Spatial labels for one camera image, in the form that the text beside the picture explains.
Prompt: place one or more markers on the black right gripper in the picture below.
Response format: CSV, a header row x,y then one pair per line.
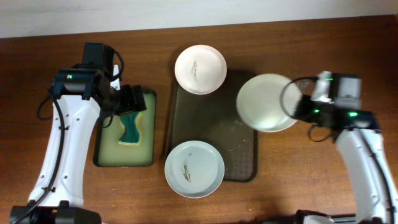
x,y
299,110

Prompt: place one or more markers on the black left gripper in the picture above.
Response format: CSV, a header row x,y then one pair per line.
x,y
134,101

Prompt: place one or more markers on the green yellow sponge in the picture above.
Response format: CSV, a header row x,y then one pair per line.
x,y
131,131

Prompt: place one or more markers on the cream white plate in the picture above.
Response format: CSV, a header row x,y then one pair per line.
x,y
266,102

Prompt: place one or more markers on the light grey plate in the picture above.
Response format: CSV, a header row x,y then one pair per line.
x,y
194,169

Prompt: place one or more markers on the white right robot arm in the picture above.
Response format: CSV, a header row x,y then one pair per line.
x,y
360,144

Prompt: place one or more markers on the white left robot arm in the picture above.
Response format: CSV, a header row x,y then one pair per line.
x,y
81,97

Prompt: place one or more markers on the black soapy water tray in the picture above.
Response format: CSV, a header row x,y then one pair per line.
x,y
109,153

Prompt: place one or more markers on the pink dirty plate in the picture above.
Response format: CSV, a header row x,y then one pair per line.
x,y
200,69

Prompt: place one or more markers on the dark brown serving tray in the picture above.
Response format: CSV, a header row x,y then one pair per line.
x,y
213,118

